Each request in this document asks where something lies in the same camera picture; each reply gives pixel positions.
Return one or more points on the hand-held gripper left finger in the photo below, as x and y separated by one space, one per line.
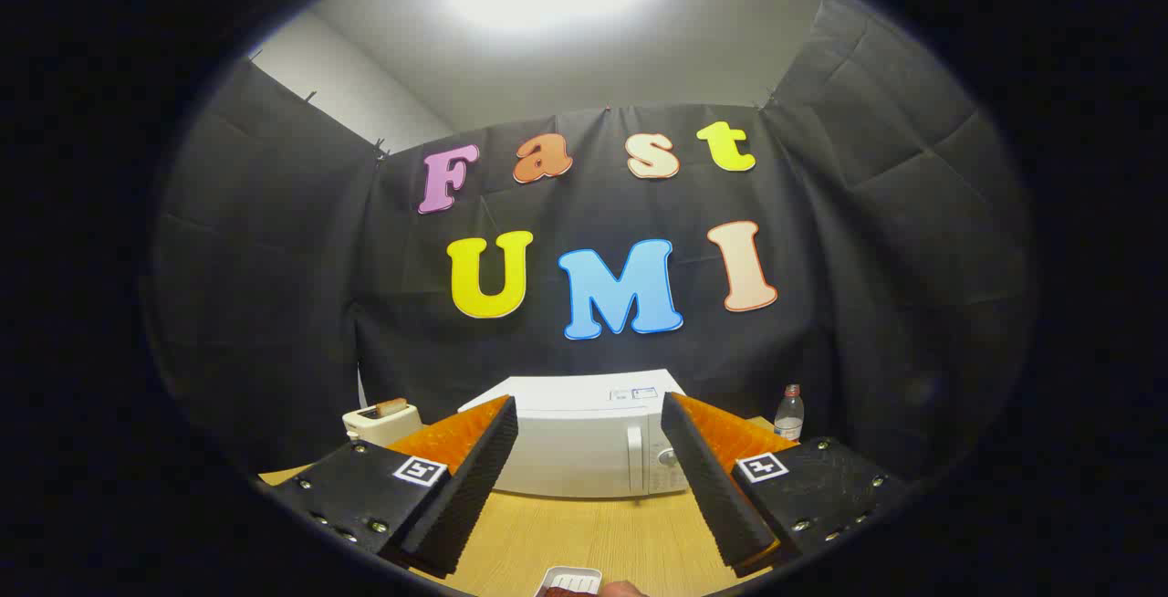
474 487

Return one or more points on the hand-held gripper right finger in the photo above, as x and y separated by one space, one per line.
716 497

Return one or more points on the white toaster oven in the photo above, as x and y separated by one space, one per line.
575 442

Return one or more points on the red meat slice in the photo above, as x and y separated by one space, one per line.
570 591

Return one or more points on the cream toaster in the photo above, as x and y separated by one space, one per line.
392 425

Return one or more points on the clear red label water bottle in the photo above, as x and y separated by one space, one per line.
789 419

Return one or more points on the toasted bread slice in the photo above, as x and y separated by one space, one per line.
392 406

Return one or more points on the white plastic tray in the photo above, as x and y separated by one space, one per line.
570 573

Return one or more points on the black backdrop cloth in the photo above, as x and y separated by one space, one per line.
274 305

